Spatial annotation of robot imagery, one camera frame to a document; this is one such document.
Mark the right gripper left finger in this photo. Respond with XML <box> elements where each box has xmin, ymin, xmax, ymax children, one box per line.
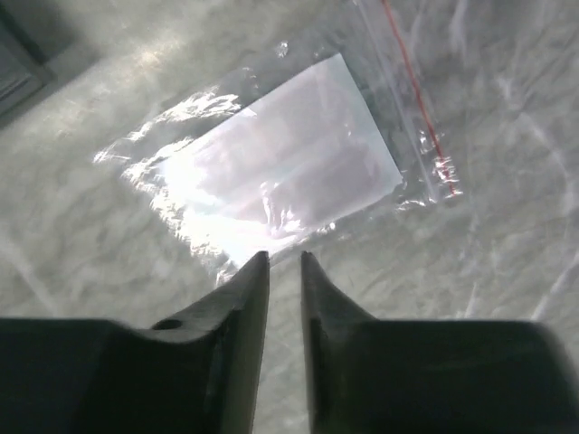
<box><xmin>1</xmin><ymin>251</ymin><xmax>270</xmax><ymax>433</ymax></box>

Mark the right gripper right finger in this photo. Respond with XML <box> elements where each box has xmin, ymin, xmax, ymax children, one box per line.
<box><xmin>300</xmin><ymin>252</ymin><xmax>578</xmax><ymax>433</ymax></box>

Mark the small clear plaster bag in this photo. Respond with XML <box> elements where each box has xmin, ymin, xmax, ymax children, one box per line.
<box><xmin>94</xmin><ymin>1</ymin><xmax>460</xmax><ymax>282</ymax></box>

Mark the aluminium frame rail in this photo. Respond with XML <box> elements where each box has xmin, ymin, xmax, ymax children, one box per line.
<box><xmin>1</xmin><ymin>1</ymin><xmax>52</xmax><ymax>116</ymax></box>

